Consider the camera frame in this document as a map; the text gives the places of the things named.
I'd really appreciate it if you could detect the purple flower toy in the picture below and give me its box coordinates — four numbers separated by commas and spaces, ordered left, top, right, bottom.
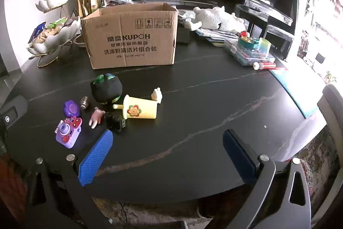
63, 100, 81, 117

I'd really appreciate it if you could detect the white plush toy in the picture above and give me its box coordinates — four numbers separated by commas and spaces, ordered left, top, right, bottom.
193, 6, 245, 33

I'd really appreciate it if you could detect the white bear figure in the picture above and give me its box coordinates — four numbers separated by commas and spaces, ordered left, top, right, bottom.
151, 87, 163, 104

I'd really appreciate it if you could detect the pile of snack packets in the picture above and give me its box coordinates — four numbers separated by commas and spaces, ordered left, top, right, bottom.
28, 17, 81, 51

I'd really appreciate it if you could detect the pink rabbit figure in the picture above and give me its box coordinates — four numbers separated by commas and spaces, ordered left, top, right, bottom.
89, 107, 106, 129

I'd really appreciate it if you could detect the small black box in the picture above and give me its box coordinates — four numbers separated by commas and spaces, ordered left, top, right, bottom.
177, 20, 191, 44

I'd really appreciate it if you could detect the clear plastic storage box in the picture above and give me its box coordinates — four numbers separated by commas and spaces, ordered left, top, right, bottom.
224, 38, 276, 66

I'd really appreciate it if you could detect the row of brown snack pouches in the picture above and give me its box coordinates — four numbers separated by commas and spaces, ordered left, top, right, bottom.
77, 0, 105, 17

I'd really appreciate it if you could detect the purple toy camera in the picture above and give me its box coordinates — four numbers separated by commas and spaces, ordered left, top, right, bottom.
55, 116, 82, 149

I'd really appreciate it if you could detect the beige chair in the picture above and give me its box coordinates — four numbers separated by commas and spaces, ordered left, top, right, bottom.
312, 83, 343, 221

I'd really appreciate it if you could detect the small dark toy vehicle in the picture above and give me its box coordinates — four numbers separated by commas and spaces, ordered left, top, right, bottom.
104, 112, 127, 134

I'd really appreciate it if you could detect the green toy boat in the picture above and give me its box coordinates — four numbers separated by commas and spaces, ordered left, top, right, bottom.
238, 31, 260, 50

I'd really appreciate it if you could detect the white red tube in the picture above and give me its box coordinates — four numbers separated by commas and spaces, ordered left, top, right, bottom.
253, 62, 276, 70

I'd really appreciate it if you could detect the black glossy piano bench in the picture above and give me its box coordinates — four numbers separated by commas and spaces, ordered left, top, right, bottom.
236, 4, 268, 33

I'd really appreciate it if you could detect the yellow green plastic cup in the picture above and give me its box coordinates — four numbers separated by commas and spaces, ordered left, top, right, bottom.
257, 38, 271, 55

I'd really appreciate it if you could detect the white shell tiered tray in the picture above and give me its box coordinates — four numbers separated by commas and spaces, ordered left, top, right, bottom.
27, 0, 82, 68

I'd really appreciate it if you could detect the black green ball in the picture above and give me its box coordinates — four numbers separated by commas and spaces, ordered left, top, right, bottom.
90, 73, 123, 105

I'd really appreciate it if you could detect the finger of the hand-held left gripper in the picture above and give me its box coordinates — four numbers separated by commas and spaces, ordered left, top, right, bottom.
0, 95, 29, 129

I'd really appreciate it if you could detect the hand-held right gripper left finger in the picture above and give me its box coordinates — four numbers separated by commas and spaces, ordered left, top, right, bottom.
25, 129, 113, 229

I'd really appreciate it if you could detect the black glossy stool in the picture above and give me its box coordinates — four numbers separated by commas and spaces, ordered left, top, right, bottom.
264, 25, 295, 61

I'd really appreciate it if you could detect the yellow flower cup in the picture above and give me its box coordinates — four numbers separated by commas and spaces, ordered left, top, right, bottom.
113, 94, 158, 120

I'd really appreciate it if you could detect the teal book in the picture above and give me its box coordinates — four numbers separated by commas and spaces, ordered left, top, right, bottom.
269, 68, 320, 119

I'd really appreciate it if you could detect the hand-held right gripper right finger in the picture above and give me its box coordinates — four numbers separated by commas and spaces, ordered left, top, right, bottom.
223, 129, 313, 229

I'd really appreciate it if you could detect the stack of books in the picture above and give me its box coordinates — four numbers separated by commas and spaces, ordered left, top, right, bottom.
196, 26, 240, 47

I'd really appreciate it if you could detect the black marble desktop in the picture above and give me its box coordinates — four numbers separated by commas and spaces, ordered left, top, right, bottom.
0, 2, 329, 205

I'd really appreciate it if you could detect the brown cardboard box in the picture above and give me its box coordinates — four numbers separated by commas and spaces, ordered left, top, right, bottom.
80, 2, 179, 70

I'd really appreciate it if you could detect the patterned floor rug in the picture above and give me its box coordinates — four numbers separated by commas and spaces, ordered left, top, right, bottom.
88, 126, 338, 229

